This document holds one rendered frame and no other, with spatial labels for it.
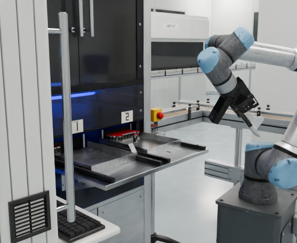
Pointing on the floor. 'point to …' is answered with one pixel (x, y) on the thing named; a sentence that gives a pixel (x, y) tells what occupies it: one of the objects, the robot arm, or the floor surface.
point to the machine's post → (143, 126)
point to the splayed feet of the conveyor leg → (162, 239)
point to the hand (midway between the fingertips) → (248, 128)
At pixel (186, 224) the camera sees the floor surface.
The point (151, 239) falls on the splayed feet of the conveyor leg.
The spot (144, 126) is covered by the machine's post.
